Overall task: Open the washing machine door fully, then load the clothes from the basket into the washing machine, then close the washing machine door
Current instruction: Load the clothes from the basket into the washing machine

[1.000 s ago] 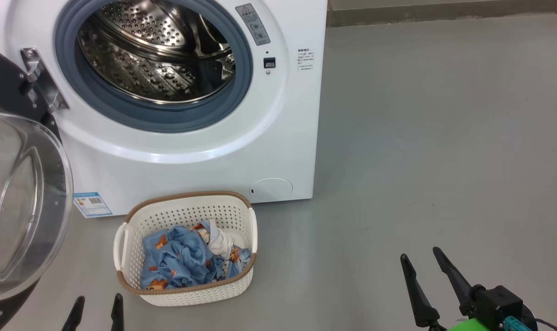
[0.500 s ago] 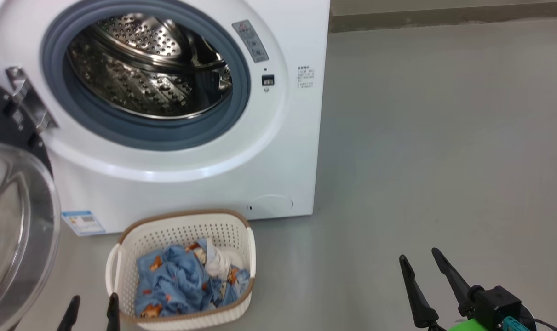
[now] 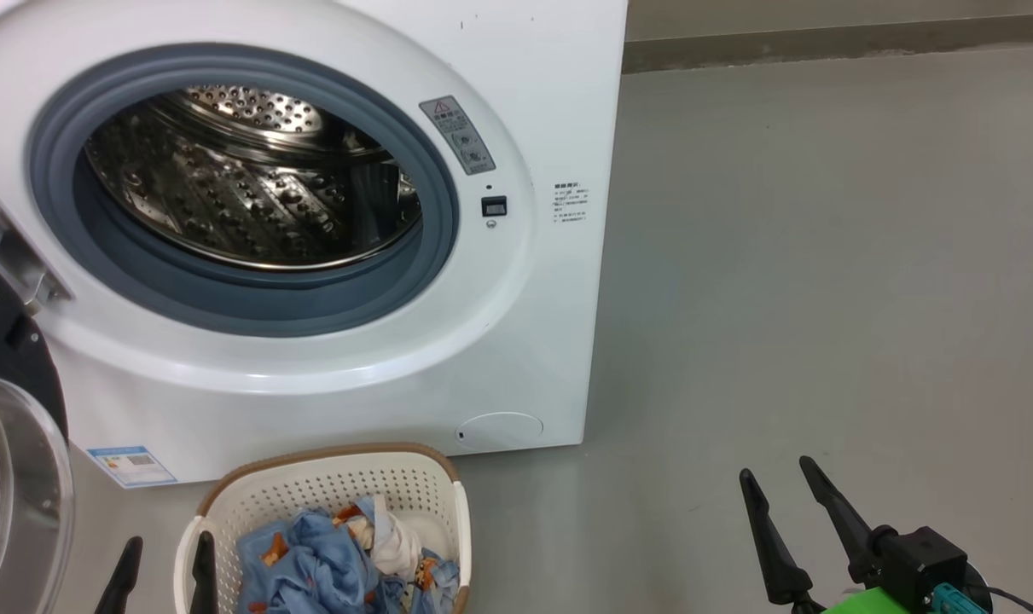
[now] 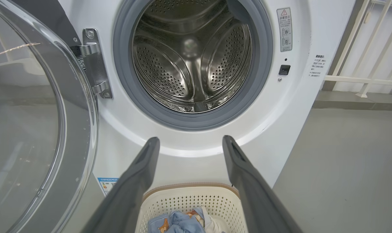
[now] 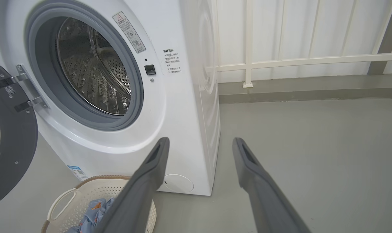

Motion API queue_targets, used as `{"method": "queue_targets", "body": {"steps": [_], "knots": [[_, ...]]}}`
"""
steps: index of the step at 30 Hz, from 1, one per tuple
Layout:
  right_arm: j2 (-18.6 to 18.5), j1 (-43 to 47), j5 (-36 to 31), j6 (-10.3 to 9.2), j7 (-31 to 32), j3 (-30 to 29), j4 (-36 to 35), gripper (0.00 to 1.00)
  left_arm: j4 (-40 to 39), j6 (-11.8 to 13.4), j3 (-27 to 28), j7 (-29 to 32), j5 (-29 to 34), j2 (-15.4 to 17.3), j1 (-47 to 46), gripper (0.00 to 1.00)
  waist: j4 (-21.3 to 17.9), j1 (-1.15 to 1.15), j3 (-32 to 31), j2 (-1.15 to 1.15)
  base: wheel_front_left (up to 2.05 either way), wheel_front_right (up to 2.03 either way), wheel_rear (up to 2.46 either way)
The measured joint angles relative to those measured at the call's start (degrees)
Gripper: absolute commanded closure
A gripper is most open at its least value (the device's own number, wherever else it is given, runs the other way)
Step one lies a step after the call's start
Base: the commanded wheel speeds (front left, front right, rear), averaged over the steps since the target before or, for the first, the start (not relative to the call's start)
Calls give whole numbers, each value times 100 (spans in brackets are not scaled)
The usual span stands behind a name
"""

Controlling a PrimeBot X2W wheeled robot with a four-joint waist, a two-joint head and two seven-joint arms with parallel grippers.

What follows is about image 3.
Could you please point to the blue energy label sticker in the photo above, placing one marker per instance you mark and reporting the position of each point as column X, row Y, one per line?
column 132, row 466

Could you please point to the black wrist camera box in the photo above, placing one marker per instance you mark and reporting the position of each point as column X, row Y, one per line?
column 925, row 558

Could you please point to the washing machine round door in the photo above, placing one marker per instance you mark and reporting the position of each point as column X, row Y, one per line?
column 13, row 477

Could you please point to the round white filter cover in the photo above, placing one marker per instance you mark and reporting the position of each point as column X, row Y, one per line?
column 499, row 431

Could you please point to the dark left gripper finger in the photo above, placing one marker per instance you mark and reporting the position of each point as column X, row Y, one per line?
column 122, row 588
column 205, row 580

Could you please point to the grey warning sticker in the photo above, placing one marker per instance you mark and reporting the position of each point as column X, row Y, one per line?
column 458, row 135

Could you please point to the blue patterned clothes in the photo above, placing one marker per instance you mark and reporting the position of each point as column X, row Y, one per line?
column 311, row 563

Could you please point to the white front-load washing machine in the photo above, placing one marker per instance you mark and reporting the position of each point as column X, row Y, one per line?
column 525, row 341

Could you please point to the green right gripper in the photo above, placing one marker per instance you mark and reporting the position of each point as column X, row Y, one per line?
column 866, row 604

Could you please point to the cream perforated laundry basket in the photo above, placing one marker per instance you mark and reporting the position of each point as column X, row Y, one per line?
column 328, row 477

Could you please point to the white cloth garment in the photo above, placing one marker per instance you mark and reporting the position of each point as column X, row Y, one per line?
column 401, row 546

